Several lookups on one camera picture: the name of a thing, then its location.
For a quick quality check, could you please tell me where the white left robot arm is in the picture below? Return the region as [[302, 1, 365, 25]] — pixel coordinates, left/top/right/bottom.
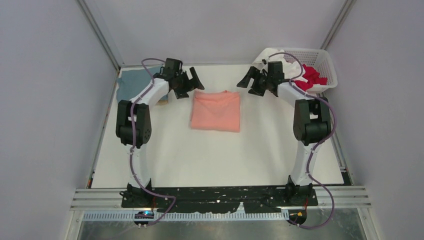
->
[[115, 58, 204, 208]]

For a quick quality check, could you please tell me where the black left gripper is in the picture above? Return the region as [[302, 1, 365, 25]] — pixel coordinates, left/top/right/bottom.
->
[[175, 68, 204, 100]]

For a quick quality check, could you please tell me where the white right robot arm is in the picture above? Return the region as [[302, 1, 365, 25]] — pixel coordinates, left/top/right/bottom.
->
[[237, 61, 333, 205]]

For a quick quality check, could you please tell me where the aluminium frame rail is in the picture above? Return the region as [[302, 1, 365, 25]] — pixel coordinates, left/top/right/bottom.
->
[[75, 0, 121, 72]]

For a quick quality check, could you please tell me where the slotted cable duct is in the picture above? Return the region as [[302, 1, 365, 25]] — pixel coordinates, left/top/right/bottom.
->
[[82, 210, 289, 222]]

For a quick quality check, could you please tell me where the peach pink t-shirt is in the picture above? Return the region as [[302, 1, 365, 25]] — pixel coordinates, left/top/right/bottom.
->
[[190, 90, 241, 133]]

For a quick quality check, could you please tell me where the red t-shirt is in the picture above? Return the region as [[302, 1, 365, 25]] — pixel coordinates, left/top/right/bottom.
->
[[294, 64, 328, 92]]

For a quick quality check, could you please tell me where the blue folded t-shirt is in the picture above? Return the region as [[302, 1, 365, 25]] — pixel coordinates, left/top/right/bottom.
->
[[116, 68, 152, 103]]

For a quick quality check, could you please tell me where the white crumpled t-shirt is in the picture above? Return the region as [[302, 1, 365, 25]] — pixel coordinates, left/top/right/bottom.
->
[[252, 47, 302, 79]]

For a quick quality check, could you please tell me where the white plastic laundry basket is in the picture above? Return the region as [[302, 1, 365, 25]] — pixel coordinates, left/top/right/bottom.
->
[[269, 47, 338, 94]]

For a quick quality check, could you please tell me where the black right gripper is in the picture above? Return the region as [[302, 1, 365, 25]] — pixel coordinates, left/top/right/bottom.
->
[[236, 66, 272, 97]]

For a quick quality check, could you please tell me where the tan folded t-shirt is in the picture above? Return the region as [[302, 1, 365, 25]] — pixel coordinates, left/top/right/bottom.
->
[[155, 98, 169, 106]]

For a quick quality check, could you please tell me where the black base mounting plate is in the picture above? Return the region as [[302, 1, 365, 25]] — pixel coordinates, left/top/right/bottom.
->
[[119, 185, 318, 214]]

